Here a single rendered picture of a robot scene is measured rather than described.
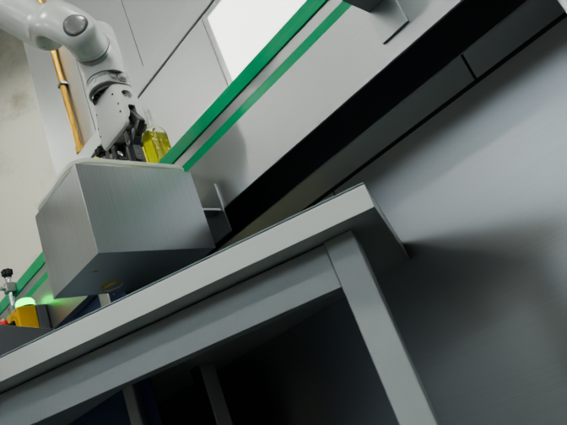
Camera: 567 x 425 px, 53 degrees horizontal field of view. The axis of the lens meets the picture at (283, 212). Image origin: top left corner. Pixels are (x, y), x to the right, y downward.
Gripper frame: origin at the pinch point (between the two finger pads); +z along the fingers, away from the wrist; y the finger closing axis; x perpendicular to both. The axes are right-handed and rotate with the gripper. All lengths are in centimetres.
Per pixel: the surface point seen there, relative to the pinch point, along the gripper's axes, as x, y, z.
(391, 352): 0, -37, 50
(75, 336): 21.0, -6.0, 33.2
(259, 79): -13.9, -24.5, -3.5
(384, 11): -11, -52, 6
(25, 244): -162, 412, -186
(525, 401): -33, -34, 62
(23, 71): -180, 377, -370
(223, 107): -13.7, -14.1, -4.9
